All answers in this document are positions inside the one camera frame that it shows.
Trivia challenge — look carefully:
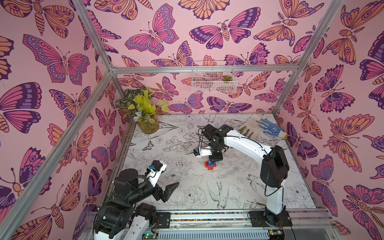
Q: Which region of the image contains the long red lego brick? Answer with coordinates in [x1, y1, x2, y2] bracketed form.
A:
[205, 162, 217, 171]

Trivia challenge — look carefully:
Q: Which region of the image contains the aluminium rail with beads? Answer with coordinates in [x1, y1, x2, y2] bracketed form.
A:
[86, 208, 334, 230]

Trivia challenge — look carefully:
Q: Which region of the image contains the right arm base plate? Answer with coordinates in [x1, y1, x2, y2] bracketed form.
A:
[248, 210, 293, 228]

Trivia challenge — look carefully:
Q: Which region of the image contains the potted green plant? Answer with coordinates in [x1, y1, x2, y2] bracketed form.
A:
[116, 87, 169, 135]

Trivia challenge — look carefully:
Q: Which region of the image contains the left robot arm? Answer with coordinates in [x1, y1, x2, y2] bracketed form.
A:
[93, 164, 180, 240]

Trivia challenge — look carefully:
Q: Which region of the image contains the green beige work glove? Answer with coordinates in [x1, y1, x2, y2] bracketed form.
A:
[237, 114, 263, 140]

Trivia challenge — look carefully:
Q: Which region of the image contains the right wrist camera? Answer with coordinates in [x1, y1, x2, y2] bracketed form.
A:
[193, 147, 212, 158]

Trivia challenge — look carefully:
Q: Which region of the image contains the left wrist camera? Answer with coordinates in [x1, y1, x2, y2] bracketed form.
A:
[146, 160, 167, 187]

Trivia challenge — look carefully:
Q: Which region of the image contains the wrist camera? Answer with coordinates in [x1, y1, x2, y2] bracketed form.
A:
[146, 160, 167, 187]
[193, 147, 212, 158]

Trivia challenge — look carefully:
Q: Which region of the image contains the white vented cable duct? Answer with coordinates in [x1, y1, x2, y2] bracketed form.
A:
[89, 229, 271, 240]

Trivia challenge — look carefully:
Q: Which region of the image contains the white wire basket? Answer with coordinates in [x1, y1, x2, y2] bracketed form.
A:
[190, 60, 238, 94]

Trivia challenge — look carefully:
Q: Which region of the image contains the blue work glove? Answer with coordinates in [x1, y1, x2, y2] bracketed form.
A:
[258, 119, 287, 140]

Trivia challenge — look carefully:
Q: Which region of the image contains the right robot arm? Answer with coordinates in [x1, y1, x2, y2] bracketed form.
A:
[194, 124, 290, 227]

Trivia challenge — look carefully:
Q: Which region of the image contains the small succulent in basket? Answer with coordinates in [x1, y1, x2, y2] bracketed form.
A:
[222, 76, 233, 82]

